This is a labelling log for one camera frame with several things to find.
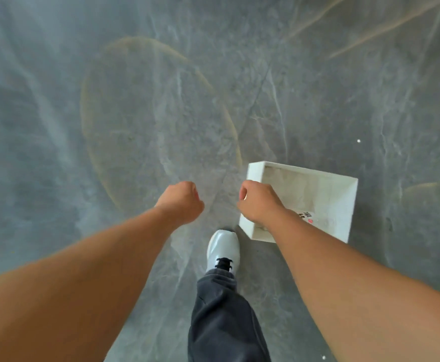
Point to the person's right hand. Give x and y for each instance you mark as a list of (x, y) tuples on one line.
[(259, 203)]

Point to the person's left hand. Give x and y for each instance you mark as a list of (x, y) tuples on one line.
[(180, 203)]

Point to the person's right thumb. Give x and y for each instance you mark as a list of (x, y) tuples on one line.
[(242, 192)]

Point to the person's left fingers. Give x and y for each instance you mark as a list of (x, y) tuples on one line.
[(194, 192)]

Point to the person's right forearm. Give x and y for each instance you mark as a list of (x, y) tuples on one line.
[(359, 294)]

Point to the person's left forearm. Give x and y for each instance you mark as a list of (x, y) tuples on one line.
[(72, 290)]

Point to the white sneaker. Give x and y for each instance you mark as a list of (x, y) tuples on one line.
[(223, 250)]

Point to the white open box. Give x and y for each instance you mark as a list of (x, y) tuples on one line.
[(318, 199)]

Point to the dark grey trouser leg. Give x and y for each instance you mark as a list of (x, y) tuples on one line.
[(225, 320)]

